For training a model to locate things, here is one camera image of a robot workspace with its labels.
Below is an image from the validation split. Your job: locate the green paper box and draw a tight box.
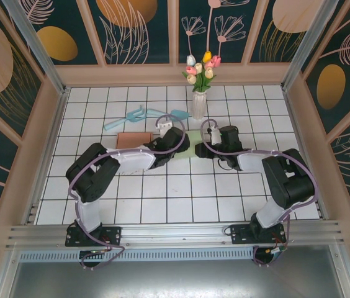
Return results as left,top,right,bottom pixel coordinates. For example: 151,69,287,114
174,129,205,161

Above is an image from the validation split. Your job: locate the light blue garden trowel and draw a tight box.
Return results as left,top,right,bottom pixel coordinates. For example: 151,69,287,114
146,107,190,122

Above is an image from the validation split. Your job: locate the white ribbed vase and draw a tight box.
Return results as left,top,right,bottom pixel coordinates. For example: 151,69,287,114
192,91,207,120

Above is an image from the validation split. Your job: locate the light blue garden fork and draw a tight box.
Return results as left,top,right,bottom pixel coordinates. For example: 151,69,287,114
103,104,147,132

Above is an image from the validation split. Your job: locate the artificial tulip bouquet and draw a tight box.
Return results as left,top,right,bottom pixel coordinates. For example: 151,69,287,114
182,50,222,93

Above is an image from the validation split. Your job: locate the grey metal sheet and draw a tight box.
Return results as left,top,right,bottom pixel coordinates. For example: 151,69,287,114
7,260,345,298

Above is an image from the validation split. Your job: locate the purple cable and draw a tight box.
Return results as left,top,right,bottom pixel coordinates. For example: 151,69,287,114
66,114,186,270
199,119,320,268

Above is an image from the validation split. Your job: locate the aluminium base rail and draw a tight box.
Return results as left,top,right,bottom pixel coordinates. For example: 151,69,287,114
6,219,345,249

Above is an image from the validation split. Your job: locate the grey slotted cable duct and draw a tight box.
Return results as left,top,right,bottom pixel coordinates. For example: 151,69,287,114
19,248,256,262

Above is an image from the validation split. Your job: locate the aluminium frame post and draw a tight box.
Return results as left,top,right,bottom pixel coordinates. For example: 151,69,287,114
1,0,70,96
280,0,340,91

